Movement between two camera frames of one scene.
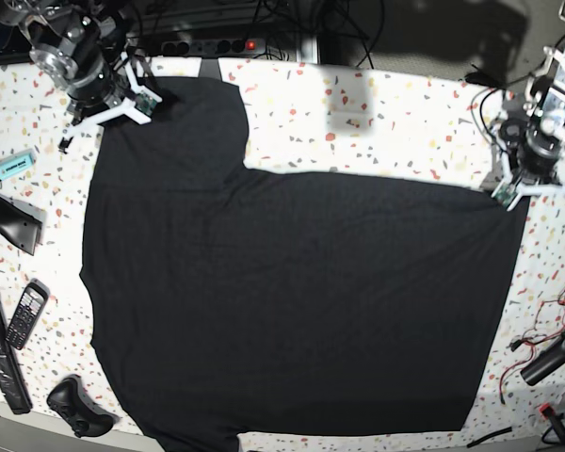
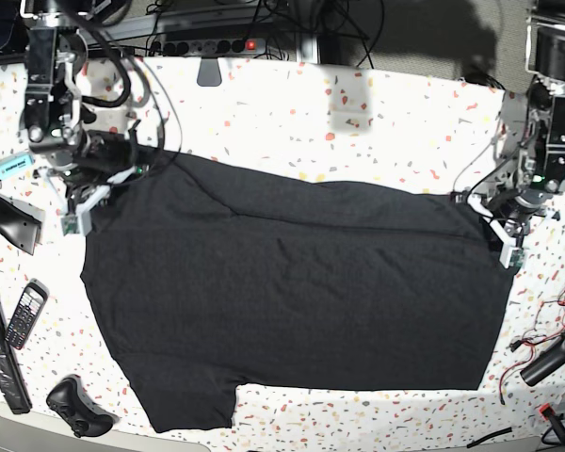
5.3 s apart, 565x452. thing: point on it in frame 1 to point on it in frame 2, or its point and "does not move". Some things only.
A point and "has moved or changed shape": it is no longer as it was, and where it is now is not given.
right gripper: [528, 170] to [508, 213]
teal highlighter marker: [11, 165] does not move
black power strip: [212, 47] does not move
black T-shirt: [230, 301] has moved or changed shape
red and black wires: [553, 318] does not move
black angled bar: [24, 222] does not move
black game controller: [83, 416] does not move
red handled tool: [548, 412] does not move
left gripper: [115, 88] to [102, 161]
